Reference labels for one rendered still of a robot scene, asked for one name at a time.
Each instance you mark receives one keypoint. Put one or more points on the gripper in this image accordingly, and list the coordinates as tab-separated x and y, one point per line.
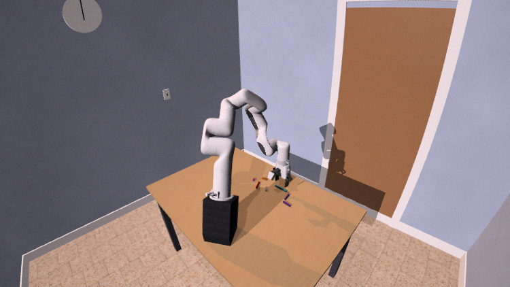
284	173

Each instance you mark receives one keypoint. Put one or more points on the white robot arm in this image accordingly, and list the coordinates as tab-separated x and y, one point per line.
225	147

